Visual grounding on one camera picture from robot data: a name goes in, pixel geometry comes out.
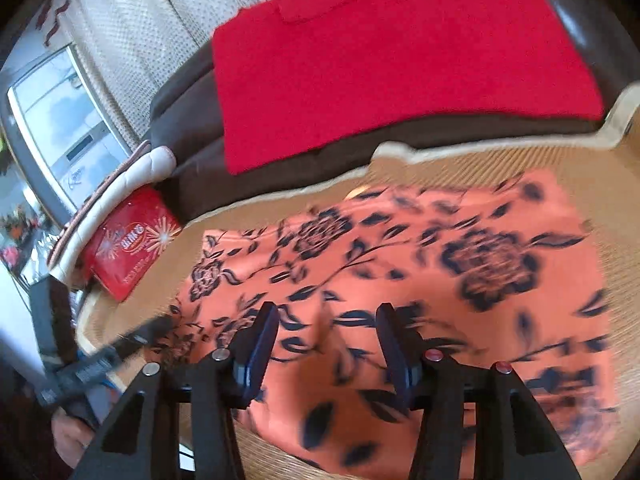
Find folded white and red quilt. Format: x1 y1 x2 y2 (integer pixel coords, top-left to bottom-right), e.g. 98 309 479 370
47 141 176 286

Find person's left hand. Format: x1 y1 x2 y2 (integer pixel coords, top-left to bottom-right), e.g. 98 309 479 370
51 410 103 468

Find brown leather sofa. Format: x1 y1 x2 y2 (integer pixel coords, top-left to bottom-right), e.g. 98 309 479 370
149 0 640 225

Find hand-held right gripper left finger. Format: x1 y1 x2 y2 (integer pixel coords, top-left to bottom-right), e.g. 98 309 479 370
70 301 281 480

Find red tin box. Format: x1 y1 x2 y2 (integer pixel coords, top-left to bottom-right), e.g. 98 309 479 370
81 186 183 303

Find red knitted blanket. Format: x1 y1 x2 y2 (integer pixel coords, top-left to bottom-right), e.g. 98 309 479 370
211 0 606 177

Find orange floral dress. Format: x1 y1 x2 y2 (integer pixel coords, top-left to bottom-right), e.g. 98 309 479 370
170 169 621 480

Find silver floral refrigerator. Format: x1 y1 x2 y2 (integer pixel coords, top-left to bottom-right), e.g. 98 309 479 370
0 45 136 211

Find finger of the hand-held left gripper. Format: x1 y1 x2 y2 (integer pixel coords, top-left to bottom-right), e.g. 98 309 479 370
107 310 178 361

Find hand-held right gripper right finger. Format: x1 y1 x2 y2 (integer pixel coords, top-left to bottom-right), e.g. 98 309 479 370
375 302 583 480

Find beige dotted curtain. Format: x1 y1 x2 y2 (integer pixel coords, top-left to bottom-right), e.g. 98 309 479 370
37 0 346 146

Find woven bamboo mat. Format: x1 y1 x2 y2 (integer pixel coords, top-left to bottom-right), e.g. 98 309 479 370
75 80 640 480

